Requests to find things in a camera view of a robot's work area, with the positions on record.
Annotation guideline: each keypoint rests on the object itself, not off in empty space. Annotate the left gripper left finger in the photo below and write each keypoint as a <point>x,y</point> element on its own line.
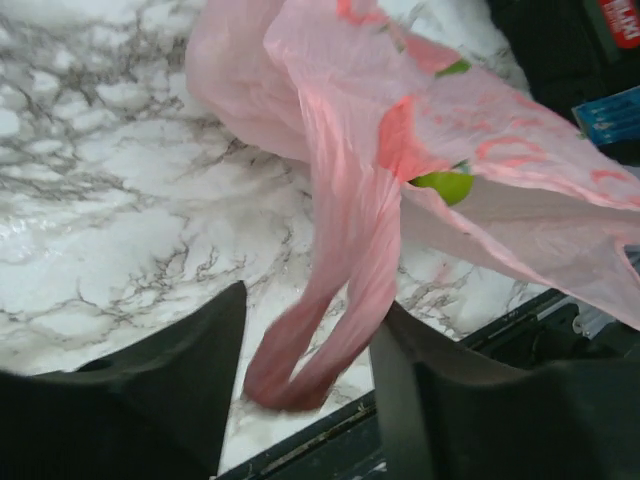
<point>156,409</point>

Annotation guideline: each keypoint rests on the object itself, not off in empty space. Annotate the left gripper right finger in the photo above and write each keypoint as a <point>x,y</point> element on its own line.
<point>447,412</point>

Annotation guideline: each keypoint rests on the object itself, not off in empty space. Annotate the green fake fruit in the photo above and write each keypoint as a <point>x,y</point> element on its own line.
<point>453,187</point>

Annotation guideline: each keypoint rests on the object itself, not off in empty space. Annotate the pink plastic bag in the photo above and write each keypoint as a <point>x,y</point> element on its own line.
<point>370,106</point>

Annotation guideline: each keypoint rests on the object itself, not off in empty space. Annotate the black toolbox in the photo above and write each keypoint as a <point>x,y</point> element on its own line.
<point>581,60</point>

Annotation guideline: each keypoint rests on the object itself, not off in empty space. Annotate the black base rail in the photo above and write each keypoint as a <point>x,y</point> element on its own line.
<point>347,445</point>

